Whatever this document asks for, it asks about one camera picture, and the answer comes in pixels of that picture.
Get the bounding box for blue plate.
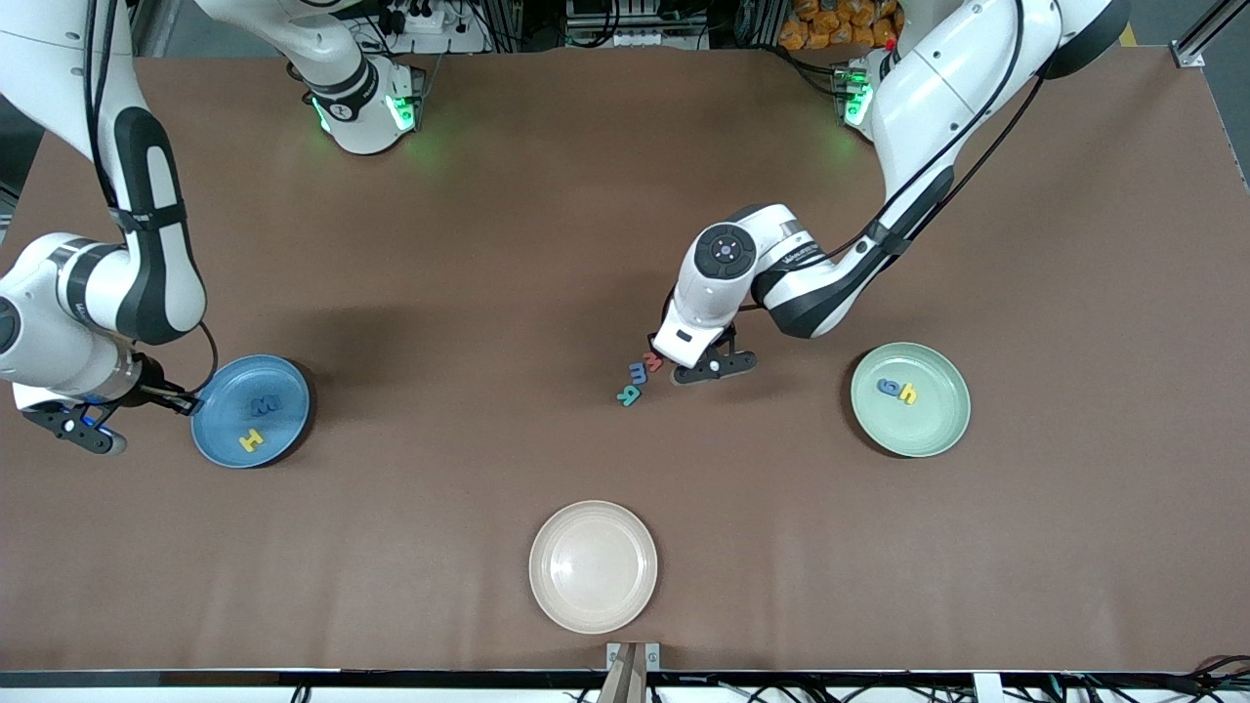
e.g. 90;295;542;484
190;354;312;470

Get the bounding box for green plate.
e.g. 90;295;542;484
850;342;973;459

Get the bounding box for beige plate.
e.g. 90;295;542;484
528;500;659;636

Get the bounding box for orange bags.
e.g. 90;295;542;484
779;0;901;52

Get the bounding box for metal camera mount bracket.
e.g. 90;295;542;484
605;641;662;703

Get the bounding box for aluminium frame post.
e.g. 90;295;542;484
132;0;187;58
1172;0;1250;69

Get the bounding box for tangled floor cables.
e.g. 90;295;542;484
1055;654;1250;703

